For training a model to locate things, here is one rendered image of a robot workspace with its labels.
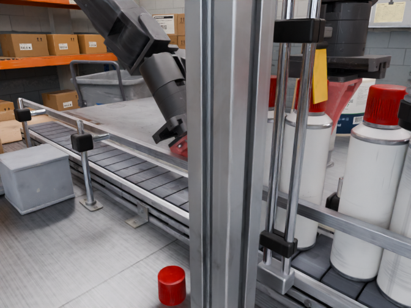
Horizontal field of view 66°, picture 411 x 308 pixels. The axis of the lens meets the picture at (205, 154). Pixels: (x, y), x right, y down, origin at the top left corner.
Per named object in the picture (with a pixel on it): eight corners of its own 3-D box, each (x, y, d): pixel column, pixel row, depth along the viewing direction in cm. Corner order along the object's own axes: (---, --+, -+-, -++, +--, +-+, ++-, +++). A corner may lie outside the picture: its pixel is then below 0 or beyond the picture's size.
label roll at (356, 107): (308, 137, 83) (315, 80, 78) (285, 118, 102) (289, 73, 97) (381, 135, 85) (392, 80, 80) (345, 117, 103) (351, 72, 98)
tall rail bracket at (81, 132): (122, 196, 63) (113, 115, 57) (87, 210, 58) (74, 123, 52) (113, 191, 65) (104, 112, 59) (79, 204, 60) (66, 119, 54)
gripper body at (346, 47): (307, 67, 43) (313, 8, 41) (389, 71, 37) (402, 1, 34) (282, 71, 39) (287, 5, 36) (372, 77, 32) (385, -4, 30)
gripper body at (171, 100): (225, 113, 50) (203, 74, 50) (177, 128, 43) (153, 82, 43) (202, 132, 54) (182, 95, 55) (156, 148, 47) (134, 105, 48)
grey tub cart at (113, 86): (122, 140, 368) (113, 54, 335) (172, 144, 354) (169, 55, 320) (74, 168, 288) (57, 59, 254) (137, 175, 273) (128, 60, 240)
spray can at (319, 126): (317, 232, 43) (339, 77, 35) (314, 255, 38) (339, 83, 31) (277, 224, 44) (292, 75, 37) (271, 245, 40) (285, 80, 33)
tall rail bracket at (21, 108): (58, 159, 82) (47, 95, 76) (28, 166, 77) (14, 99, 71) (53, 156, 84) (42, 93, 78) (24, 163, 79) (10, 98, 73)
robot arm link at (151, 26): (112, 52, 53) (135, 11, 47) (160, 54, 62) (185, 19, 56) (149, 109, 50) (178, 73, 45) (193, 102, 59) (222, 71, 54)
